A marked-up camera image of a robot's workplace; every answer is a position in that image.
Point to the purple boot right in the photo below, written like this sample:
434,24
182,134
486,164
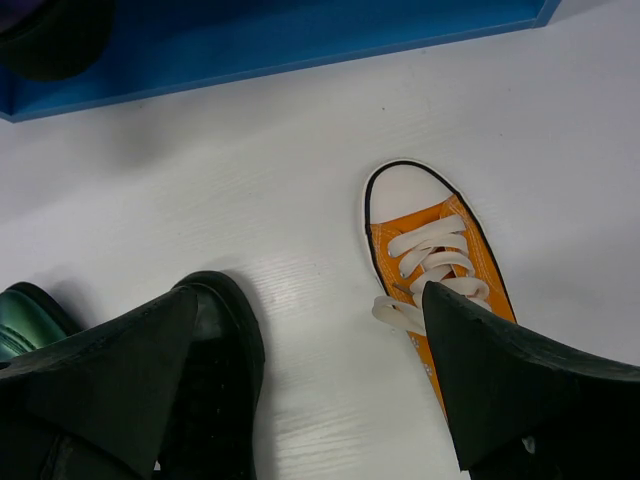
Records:
53,40

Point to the orange sneaker white laces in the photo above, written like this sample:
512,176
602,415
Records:
419,229

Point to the black lace-up sneaker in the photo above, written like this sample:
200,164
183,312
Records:
210,431

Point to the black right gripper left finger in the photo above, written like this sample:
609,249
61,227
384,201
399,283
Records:
96,405

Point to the green loafer centre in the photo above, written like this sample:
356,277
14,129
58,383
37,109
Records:
31,319

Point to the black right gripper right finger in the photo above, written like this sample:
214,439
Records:
516,400

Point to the blue shoe shelf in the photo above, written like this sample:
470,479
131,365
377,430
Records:
162,47

